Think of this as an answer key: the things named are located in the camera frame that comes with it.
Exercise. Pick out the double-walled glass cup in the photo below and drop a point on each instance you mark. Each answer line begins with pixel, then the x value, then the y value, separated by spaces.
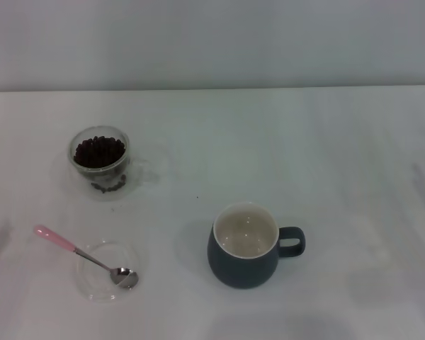
pixel 141 173

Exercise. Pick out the coffee beans pile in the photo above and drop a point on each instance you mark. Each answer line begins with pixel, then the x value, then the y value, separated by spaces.
pixel 98 152

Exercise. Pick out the dark teal ceramic mug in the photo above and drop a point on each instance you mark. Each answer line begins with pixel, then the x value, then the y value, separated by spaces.
pixel 241 269

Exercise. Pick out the clear glass saucer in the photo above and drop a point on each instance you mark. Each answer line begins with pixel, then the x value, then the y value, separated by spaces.
pixel 95 287

